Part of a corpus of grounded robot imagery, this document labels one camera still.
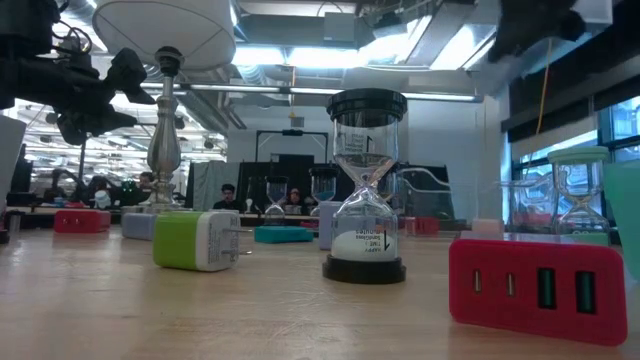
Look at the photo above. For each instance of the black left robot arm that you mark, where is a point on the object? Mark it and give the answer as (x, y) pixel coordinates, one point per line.
(25, 20)

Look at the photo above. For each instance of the wooden desk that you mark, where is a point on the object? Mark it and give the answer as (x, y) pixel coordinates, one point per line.
(247, 217)

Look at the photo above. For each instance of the black gantry frame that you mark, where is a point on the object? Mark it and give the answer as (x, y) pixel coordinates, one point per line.
(292, 132)

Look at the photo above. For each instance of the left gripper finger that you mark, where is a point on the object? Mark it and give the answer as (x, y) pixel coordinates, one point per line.
(127, 70)
(85, 127)

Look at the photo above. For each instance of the clear plastic bin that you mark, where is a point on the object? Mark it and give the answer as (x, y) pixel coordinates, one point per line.
(525, 200)

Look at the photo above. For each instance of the small grey cylinder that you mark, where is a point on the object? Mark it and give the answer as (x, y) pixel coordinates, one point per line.
(15, 222)

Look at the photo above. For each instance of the black aluminium table frame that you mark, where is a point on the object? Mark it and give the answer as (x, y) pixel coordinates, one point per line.
(35, 220)

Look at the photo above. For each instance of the grey ceiling box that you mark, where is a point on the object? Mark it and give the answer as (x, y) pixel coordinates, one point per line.
(340, 27)

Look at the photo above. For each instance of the large red USB charging hub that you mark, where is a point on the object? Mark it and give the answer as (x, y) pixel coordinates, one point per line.
(500, 300)

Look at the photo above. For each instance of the green and white plug charger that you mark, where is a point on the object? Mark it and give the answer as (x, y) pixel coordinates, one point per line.
(175, 240)

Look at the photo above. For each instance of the black hourglass dark blue sand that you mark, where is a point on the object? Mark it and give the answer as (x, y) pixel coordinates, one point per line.
(276, 180)

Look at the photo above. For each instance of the black partition panels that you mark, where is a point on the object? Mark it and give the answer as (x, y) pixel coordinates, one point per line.
(250, 180)

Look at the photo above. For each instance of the small white figurine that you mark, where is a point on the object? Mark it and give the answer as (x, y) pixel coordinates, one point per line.
(248, 202)

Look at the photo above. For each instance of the pink charger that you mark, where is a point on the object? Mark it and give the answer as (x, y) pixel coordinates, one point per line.
(487, 227)

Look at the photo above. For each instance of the square wall vent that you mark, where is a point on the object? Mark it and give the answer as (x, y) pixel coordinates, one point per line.
(297, 122)

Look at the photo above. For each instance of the teal charger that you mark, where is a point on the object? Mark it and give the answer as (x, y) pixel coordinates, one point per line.
(282, 235)

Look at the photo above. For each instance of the white round object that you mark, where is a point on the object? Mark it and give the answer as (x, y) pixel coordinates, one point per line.
(103, 200)

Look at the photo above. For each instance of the grey cloth panel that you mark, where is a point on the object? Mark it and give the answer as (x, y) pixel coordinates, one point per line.
(210, 175)

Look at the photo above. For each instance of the window with black frame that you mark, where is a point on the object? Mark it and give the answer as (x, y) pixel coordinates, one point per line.
(625, 120)

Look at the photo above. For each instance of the long ceiling light bar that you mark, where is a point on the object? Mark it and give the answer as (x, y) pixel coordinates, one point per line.
(250, 89)

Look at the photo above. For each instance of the mint green hourglass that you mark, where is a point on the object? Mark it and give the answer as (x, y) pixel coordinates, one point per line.
(577, 156)

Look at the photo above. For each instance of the black camera stand frame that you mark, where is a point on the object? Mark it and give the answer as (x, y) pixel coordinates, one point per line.
(82, 160)

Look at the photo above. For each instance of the grey plastic bin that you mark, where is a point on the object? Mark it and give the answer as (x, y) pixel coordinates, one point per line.
(10, 150)

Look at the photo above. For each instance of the silver lamp with white shade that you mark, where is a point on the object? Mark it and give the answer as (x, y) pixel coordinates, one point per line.
(164, 150)

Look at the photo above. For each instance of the black robot with green lights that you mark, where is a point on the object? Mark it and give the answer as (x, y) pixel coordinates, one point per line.
(128, 192)

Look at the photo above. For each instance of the black hourglass light blue sand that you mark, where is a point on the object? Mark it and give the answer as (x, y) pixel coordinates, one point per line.
(322, 172)

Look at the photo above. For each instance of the large black hourglass white sand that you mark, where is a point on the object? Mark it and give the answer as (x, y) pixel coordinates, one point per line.
(365, 270)

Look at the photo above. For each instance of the black ceiling camera dome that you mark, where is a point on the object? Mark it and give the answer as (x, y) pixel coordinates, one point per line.
(476, 75)

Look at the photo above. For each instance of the person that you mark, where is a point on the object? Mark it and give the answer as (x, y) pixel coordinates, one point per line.
(145, 179)
(294, 196)
(228, 202)
(97, 182)

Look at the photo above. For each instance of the silver air duct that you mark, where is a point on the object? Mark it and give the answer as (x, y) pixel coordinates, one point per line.
(475, 50)

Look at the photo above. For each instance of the lavender USB charging hub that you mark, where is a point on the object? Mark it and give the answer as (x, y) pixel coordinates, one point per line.
(137, 227)

